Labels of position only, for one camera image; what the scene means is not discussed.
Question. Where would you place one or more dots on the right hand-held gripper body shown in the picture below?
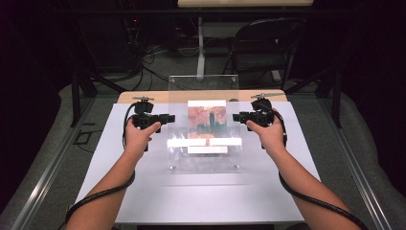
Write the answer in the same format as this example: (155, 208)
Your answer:
(261, 116)

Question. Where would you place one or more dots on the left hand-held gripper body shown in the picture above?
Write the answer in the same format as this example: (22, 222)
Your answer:
(145, 120)

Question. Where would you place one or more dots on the painting print card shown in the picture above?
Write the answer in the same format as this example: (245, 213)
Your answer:
(207, 123)

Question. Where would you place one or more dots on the clear acrylic picture frame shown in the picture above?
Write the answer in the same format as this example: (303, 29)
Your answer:
(178, 159)

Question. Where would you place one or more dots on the person's left hand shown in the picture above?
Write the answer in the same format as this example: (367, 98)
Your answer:
(137, 137)

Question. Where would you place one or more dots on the person's right hand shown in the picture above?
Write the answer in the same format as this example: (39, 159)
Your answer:
(273, 137)

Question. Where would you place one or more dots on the wooden table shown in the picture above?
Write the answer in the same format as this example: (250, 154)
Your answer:
(159, 96)

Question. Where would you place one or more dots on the black folding chair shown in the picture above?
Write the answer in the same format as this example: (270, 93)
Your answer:
(258, 60)

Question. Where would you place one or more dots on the black metal stand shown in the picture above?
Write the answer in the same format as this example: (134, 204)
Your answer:
(76, 96)
(335, 96)

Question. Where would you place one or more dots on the white desk leg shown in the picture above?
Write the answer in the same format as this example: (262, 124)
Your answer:
(200, 51)

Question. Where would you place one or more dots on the white board sheet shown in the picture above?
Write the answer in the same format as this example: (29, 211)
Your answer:
(198, 198)

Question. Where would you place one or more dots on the beige desk top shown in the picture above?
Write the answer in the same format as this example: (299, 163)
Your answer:
(245, 3)

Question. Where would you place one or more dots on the aluminium rail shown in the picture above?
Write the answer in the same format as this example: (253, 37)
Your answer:
(44, 182)
(360, 179)

